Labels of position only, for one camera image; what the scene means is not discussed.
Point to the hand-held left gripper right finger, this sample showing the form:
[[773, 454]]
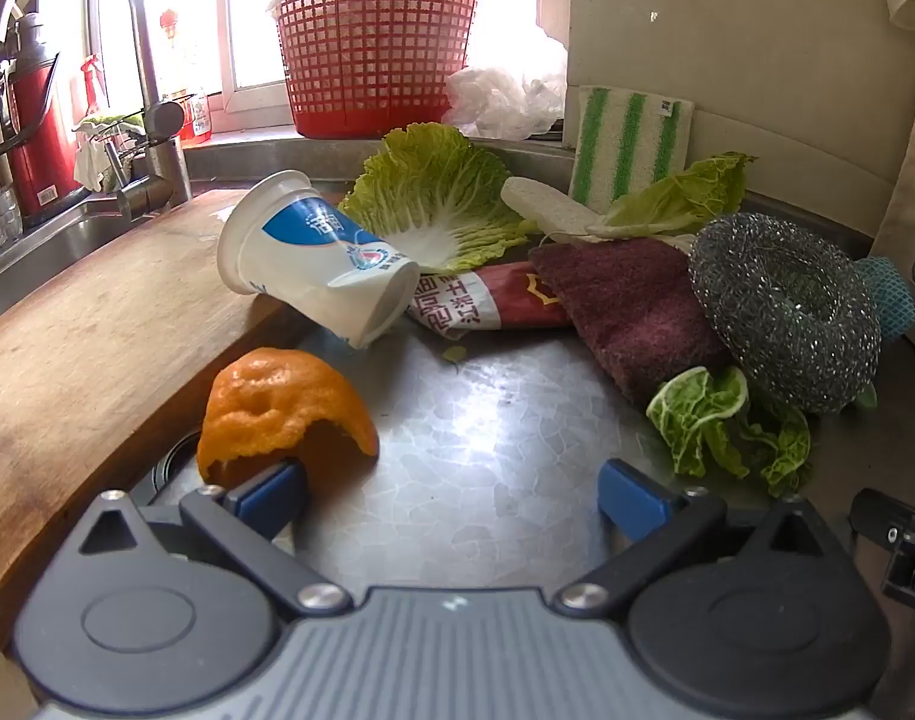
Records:
[[631, 499]]

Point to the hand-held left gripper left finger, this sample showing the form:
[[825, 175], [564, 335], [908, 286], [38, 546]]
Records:
[[266, 496]]

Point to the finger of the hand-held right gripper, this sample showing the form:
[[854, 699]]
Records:
[[903, 540]]

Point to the orange peel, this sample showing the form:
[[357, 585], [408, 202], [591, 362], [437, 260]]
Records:
[[277, 397]]

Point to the small ruffled cabbage leaf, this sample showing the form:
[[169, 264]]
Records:
[[697, 405]]

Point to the red snack wrapper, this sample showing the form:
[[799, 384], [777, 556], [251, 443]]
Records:
[[517, 300]]

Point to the large napa cabbage leaf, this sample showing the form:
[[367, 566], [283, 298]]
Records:
[[442, 195]]

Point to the red plastic mesh basket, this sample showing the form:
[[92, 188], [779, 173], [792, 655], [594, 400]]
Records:
[[375, 52]]

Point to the metal drain cover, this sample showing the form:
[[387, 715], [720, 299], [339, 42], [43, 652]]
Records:
[[168, 465]]

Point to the maroon scouring pad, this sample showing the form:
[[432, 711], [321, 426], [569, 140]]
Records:
[[630, 307]]

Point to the wooden cutting board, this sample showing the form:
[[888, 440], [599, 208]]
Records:
[[90, 352]]

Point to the steel wool scrubber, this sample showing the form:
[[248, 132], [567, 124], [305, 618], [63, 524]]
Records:
[[735, 292]]

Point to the white blue yogurt cup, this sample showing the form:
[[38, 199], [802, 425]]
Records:
[[292, 255]]

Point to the teal mesh scrubber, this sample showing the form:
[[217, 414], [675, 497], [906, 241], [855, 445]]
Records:
[[888, 292]]

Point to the pale green cabbage leaf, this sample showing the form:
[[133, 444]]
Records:
[[682, 195]]

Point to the steel sink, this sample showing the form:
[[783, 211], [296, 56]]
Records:
[[45, 247]]

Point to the green striped cleaning cloth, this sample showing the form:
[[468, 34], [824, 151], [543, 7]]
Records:
[[630, 142]]

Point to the white dish cloth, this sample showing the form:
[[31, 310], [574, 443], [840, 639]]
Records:
[[93, 161]]

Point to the orange detergent bottle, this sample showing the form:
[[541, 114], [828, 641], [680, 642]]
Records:
[[191, 120]]

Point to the clear glass cup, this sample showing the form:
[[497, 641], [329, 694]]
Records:
[[0, 214]]

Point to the green sponge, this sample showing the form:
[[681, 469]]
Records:
[[108, 120]]

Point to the crumpled white plastic bag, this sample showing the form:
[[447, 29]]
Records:
[[495, 101]]

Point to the red thermos flask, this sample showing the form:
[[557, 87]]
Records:
[[41, 135]]

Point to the red spray bottle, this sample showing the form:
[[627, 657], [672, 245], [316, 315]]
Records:
[[91, 86]]

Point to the steel kitchen faucet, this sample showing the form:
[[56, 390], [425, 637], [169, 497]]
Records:
[[138, 30]]

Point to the red window ornament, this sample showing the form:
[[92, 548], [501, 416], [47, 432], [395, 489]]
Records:
[[170, 19]]

